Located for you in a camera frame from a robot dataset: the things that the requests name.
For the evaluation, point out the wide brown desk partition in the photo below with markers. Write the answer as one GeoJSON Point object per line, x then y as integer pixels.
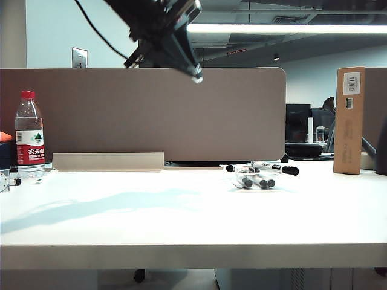
{"type": "Point", "coordinates": [121, 114]}

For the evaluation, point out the black computer monitor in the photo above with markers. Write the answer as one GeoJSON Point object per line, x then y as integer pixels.
{"type": "Point", "coordinates": [297, 121]}
{"type": "Point", "coordinates": [318, 117]}

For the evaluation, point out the clear plastic packaging box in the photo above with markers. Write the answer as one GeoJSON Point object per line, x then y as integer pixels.
{"type": "Point", "coordinates": [231, 185]}

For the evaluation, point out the white marker with black cap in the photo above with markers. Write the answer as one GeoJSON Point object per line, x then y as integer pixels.
{"type": "Point", "coordinates": [275, 167]}
{"type": "Point", "coordinates": [239, 168]}
{"type": "Point", "coordinates": [271, 183]}
{"type": "Point", "coordinates": [263, 183]}
{"type": "Point", "coordinates": [247, 182]}

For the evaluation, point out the black caster wheel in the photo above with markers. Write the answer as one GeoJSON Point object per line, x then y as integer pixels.
{"type": "Point", "coordinates": [139, 275]}

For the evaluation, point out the metal wall switch plate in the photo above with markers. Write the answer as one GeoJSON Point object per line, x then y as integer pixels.
{"type": "Point", "coordinates": [79, 57]}

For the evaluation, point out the black round cushion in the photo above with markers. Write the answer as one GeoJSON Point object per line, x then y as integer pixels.
{"type": "Point", "coordinates": [303, 149]}

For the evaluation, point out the long ceiling light strip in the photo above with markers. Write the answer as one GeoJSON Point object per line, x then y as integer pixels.
{"type": "Point", "coordinates": [287, 28]}

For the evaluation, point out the narrow brown desk partition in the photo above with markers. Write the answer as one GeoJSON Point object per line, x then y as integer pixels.
{"type": "Point", "coordinates": [373, 105]}

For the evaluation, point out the clear glass jar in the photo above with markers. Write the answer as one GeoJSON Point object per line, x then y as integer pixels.
{"type": "Point", "coordinates": [320, 134]}

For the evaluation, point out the white upright cylinder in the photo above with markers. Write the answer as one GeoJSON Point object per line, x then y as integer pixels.
{"type": "Point", "coordinates": [310, 130]}

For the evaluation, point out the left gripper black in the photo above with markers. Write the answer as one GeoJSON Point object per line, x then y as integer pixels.
{"type": "Point", "coordinates": [151, 42]}

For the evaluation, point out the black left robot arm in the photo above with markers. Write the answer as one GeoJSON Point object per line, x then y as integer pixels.
{"type": "Point", "coordinates": [133, 12]}

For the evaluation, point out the silver metal block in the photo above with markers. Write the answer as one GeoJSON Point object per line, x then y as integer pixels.
{"type": "Point", "coordinates": [4, 181]}

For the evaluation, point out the grey office chair back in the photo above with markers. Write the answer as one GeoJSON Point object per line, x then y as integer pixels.
{"type": "Point", "coordinates": [329, 104]}

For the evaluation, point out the small black curved object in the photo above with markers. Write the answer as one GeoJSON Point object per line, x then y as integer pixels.
{"type": "Point", "coordinates": [284, 158]}

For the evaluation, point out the orange soft object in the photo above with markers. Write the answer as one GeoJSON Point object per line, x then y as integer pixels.
{"type": "Point", "coordinates": [5, 136]}

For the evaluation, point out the dark blue box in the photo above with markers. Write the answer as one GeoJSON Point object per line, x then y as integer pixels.
{"type": "Point", "coordinates": [6, 154]}

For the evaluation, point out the red glowing ceiling sign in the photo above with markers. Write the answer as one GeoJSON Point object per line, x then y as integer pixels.
{"type": "Point", "coordinates": [236, 51]}

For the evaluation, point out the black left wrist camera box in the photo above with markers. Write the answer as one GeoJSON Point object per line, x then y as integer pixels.
{"type": "Point", "coordinates": [187, 9]}

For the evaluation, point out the small black cylinder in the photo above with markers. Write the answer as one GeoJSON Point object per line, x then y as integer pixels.
{"type": "Point", "coordinates": [16, 181]}

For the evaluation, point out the red-label water bottle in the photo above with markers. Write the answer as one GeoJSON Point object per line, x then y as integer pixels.
{"type": "Point", "coordinates": [30, 151]}

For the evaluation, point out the tall brown cardboard box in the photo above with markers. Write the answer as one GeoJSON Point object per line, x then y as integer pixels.
{"type": "Point", "coordinates": [347, 121]}

